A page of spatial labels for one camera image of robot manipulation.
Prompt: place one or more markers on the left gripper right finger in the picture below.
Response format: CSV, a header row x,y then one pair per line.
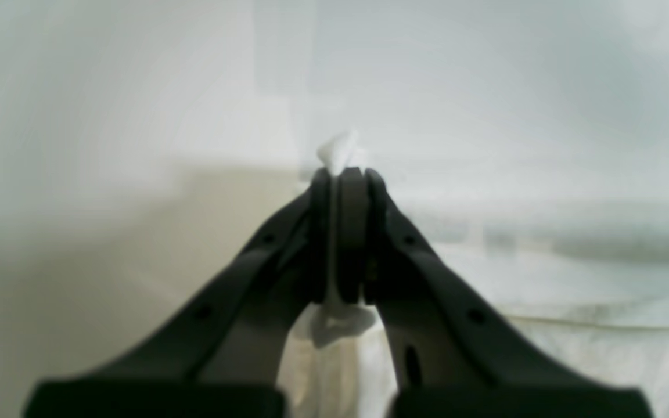
x,y
453,354

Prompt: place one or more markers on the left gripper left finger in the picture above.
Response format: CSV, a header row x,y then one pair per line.
x,y
219,355

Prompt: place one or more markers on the white printed T-shirt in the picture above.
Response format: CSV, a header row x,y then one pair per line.
x,y
567,237

